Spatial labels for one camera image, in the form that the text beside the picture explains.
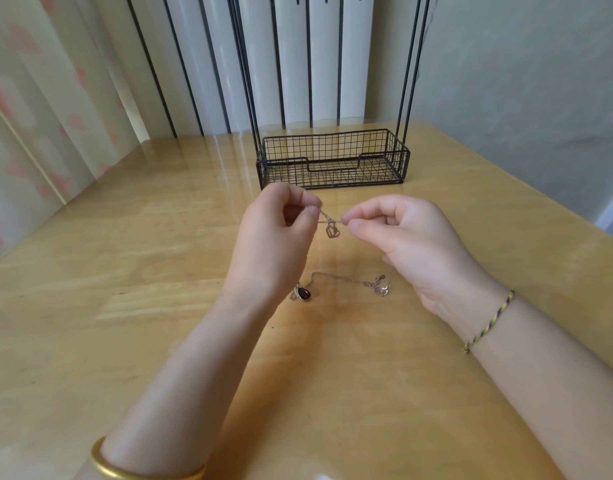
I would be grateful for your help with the person's left forearm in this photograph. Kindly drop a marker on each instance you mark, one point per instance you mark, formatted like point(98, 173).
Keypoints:
point(172, 400)

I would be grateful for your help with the person's right hand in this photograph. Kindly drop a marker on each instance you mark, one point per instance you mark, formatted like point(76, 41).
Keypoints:
point(421, 247)

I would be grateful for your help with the white black-striped curtain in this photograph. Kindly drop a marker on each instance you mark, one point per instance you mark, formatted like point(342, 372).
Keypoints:
point(217, 65)

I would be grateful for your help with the gold bangle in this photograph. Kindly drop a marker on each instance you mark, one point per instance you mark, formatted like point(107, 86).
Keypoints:
point(112, 465)

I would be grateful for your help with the pink floral curtain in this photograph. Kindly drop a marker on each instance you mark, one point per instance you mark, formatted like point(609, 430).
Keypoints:
point(42, 115)

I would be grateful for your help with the person's left hand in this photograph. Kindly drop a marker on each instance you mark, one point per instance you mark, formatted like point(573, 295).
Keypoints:
point(266, 245)

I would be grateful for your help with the person's right forearm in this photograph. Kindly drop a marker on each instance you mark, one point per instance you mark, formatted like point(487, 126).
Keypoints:
point(556, 395)

